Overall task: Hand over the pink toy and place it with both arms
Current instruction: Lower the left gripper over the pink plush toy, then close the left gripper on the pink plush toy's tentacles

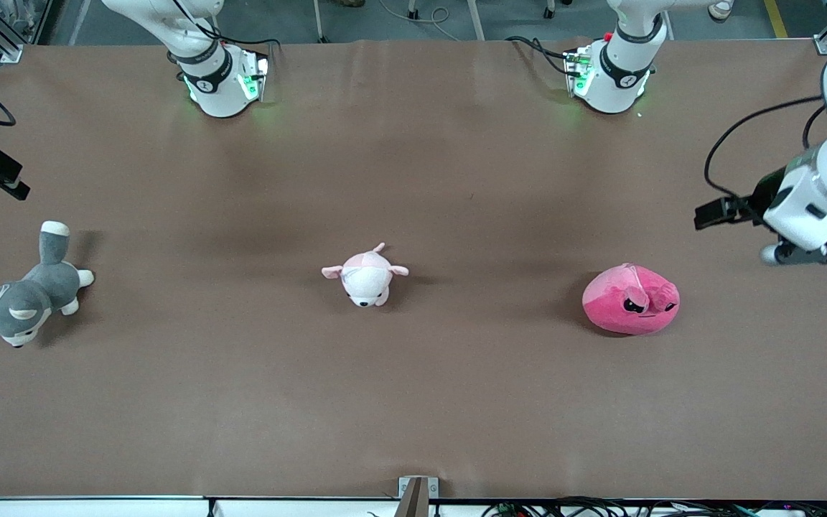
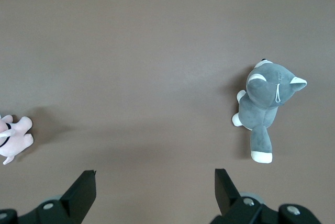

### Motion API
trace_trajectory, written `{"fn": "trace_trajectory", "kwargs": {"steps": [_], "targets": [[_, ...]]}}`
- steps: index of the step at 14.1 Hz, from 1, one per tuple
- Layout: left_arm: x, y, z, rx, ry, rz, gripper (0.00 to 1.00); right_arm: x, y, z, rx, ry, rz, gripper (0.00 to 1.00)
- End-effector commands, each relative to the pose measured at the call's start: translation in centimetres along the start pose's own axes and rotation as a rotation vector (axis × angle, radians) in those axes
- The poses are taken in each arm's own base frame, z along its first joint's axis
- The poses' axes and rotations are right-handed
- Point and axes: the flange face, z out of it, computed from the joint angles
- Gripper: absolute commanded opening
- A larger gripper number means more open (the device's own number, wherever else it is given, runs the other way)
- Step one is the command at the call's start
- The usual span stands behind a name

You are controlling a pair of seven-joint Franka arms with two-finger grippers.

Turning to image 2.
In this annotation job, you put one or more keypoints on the pale pink pig plush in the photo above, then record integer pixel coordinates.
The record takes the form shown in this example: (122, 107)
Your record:
(15, 137)

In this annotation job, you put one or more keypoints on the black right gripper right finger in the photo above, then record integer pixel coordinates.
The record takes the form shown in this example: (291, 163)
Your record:
(227, 197)

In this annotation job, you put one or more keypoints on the grey and white cat plush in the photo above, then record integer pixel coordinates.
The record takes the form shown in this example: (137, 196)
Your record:
(257, 103)

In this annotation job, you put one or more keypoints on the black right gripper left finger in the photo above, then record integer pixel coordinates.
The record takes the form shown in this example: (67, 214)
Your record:
(78, 197)

